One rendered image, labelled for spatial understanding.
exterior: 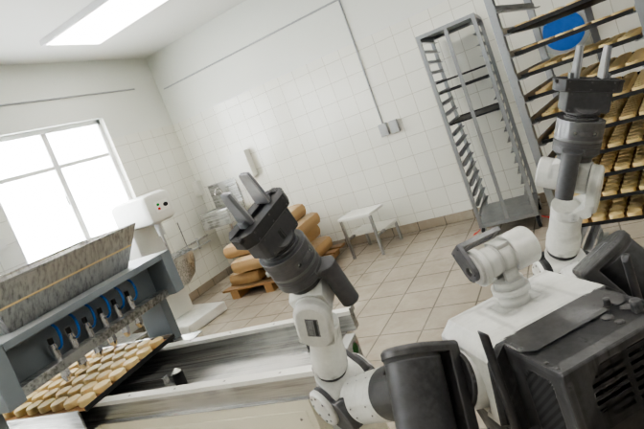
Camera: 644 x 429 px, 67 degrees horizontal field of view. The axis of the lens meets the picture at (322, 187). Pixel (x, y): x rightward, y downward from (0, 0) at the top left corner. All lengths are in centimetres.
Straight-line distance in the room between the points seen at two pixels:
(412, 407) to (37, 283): 116
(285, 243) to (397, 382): 27
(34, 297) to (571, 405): 137
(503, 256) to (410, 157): 436
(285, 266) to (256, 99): 510
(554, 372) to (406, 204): 467
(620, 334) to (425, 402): 28
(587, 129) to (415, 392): 60
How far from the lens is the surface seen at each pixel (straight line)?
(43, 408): 179
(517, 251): 86
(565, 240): 121
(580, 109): 108
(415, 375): 79
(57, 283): 168
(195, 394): 139
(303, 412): 124
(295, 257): 79
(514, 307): 88
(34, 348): 166
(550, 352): 76
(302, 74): 550
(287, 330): 152
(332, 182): 556
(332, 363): 99
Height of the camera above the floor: 141
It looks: 7 degrees down
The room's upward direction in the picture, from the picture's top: 21 degrees counter-clockwise
